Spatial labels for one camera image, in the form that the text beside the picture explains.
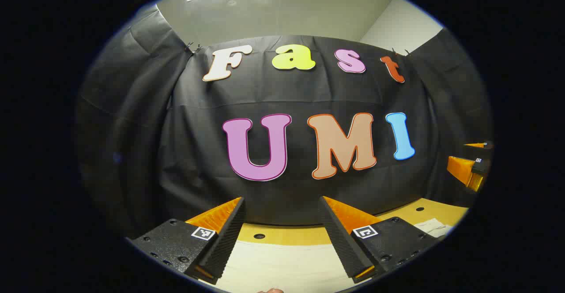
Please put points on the white jeans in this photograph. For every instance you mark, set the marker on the white jeans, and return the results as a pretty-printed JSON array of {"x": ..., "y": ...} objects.
[{"x": 282, "y": 266}]

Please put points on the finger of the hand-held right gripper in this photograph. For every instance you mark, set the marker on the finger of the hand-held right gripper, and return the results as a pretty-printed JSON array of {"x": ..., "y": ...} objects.
[
  {"x": 461, "y": 167},
  {"x": 481, "y": 144}
]

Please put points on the black backdrop cloth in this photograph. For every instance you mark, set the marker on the black backdrop cloth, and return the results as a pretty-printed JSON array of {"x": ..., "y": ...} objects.
[{"x": 198, "y": 152}]

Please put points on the small metal clip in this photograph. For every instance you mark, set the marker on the small metal clip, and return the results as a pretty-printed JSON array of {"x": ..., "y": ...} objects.
[
  {"x": 399, "y": 52},
  {"x": 192, "y": 48}
]

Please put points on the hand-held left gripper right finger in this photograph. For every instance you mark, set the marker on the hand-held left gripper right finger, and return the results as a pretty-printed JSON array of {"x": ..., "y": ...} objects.
[{"x": 337, "y": 235}]

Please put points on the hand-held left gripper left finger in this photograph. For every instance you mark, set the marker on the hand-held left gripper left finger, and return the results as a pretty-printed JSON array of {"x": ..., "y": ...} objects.
[{"x": 229, "y": 235}]

